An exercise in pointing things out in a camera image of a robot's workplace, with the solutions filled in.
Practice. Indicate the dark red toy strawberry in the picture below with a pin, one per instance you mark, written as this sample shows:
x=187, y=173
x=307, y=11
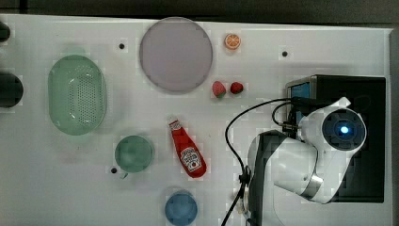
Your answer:
x=236, y=88

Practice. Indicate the red ketchup bottle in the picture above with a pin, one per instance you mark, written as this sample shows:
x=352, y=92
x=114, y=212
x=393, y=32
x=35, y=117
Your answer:
x=186, y=149

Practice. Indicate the black toaster oven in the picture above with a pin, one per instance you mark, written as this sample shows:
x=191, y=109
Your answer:
x=365, y=178

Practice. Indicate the purple round plate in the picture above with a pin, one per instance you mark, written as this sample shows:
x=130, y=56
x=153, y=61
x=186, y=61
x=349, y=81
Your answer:
x=176, y=54

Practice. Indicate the black knob at edge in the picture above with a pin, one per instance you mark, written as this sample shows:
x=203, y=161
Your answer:
x=4, y=32

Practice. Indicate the green perforated basket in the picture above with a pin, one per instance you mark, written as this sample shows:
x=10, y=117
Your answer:
x=77, y=95

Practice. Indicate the light red toy strawberry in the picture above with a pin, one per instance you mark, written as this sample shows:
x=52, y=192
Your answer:
x=218, y=89

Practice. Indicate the yellow white popcorn toy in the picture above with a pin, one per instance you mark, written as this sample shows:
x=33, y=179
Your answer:
x=242, y=205

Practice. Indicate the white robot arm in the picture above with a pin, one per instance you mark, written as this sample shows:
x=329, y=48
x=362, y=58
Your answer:
x=312, y=165

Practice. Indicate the orange slice toy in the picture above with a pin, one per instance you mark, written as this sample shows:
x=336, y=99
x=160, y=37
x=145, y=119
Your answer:
x=232, y=41

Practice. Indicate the black cylinder at edge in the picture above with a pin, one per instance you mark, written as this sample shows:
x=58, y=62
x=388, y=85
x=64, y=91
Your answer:
x=11, y=90

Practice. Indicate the blue cup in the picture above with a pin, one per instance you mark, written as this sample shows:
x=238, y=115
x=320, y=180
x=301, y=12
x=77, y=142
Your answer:
x=181, y=209

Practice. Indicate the green cup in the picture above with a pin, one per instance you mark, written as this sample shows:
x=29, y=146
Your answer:
x=133, y=154

